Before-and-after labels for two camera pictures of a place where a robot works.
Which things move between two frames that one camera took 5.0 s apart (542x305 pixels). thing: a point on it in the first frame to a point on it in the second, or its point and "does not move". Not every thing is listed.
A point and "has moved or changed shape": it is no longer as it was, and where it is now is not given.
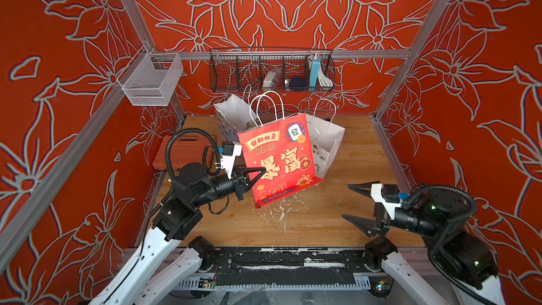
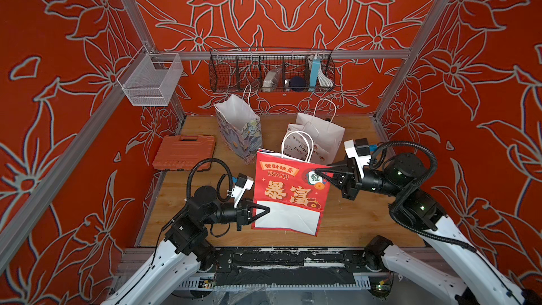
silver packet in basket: [272, 78] does not move
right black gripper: [371, 227] to [349, 182]
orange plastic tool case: [185, 149] does not move
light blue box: [315, 71] does not move
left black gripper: [240, 181] to [243, 214]
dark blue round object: [298, 84] does not move
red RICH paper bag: [283, 149] has moved or changed shape
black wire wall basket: [265, 70] does not move
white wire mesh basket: [149, 78] does not move
